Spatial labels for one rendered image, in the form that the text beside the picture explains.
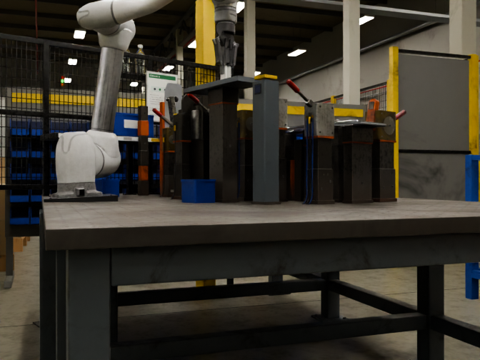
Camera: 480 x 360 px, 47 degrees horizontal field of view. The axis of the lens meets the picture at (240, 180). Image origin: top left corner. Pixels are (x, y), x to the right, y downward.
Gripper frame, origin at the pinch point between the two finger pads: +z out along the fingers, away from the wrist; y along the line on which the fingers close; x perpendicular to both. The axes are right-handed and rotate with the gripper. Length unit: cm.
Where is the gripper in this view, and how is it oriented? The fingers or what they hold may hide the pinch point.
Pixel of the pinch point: (226, 75)
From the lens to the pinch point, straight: 224.2
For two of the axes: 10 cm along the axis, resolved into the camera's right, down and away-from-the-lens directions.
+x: -7.3, 0.0, 6.8
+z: 0.0, 10.0, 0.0
